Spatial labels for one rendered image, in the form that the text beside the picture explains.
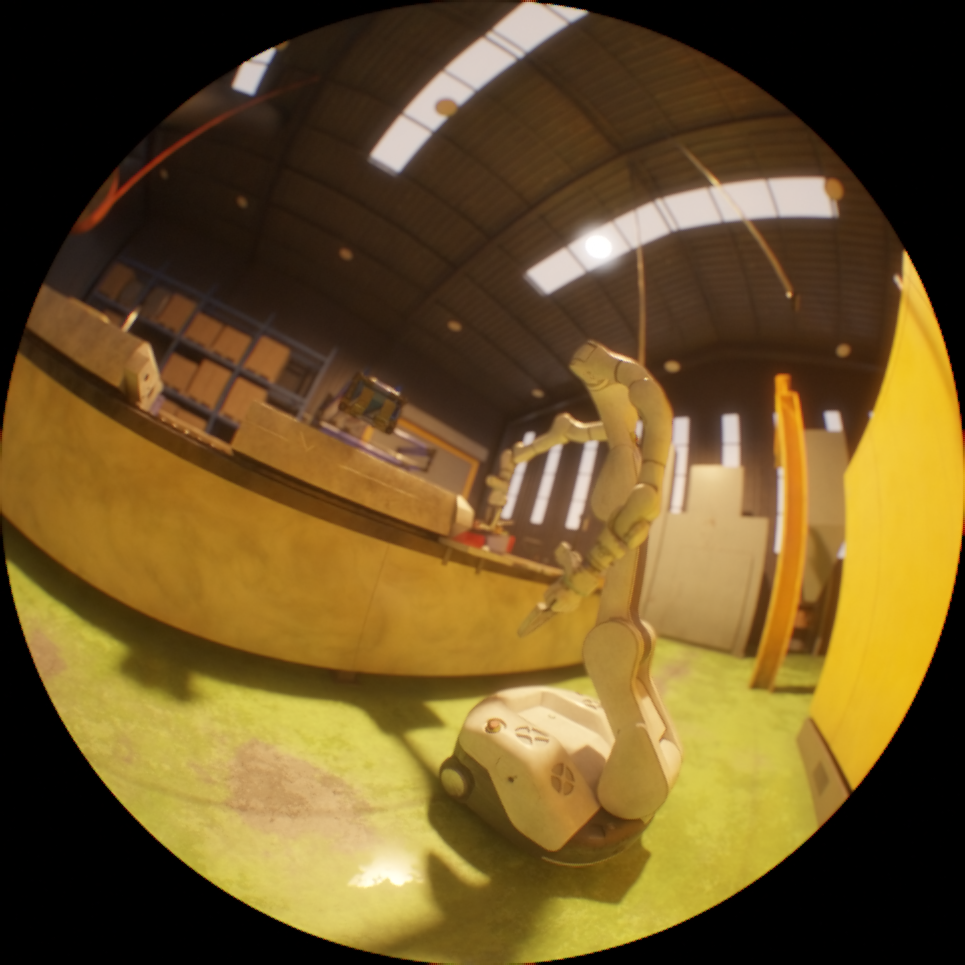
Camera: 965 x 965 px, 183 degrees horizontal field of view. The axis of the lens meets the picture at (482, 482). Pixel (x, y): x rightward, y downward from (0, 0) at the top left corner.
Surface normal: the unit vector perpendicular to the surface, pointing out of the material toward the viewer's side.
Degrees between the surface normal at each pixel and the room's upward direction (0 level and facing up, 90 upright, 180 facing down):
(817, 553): 112
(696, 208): 169
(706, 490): 90
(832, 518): 90
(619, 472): 89
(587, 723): 73
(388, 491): 80
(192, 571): 90
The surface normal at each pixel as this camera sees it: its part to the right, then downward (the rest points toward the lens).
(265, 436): 0.66, -0.14
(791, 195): -0.42, 0.91
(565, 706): -0.57, -0.61
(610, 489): -0.71, -0.37
